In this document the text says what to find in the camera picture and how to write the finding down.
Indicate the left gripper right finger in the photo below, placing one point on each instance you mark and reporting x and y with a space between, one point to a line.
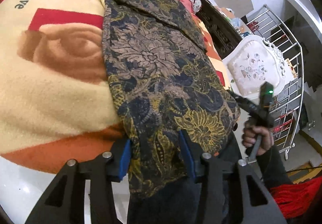
230 191

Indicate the orange red love blanket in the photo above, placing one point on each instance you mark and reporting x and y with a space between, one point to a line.
56 104

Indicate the red cloth on floor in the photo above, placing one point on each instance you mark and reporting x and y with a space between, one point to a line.
295 200

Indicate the white ornate floral chair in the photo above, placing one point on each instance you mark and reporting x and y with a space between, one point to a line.
256 61

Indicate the person's dark trousers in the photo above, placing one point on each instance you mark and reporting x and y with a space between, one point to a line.
177 202

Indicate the dark carved wooden cabinet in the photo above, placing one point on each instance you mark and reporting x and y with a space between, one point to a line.
224 36

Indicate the dark floral patterned shirt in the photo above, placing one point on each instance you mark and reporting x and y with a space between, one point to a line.
162 81

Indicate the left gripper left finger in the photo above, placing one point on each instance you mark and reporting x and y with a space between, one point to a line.
63 200

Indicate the steel stair railing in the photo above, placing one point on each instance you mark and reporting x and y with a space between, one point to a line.
288 94

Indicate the person's right hand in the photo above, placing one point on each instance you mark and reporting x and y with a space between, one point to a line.
251 135

